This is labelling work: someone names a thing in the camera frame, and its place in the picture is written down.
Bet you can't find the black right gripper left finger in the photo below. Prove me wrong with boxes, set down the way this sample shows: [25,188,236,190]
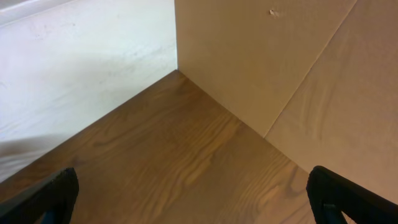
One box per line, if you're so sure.
[1,167,79,224]

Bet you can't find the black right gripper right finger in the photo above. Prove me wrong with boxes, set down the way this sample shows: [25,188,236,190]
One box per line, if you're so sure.
[306,166,397,224]

